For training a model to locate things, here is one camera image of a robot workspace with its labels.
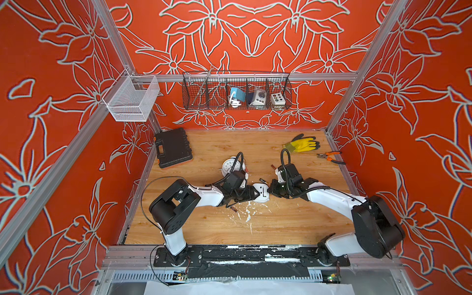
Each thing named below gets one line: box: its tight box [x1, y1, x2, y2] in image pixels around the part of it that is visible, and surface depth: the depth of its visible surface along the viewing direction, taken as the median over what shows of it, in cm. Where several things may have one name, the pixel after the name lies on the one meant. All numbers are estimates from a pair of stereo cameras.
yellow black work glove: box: [282, 133, 321, 153], surface depth 112 cm
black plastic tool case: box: [154, 127, 193, 169], surface depth 106 cm
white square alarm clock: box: [251, 182, 270, 203], surface depth 89 cm
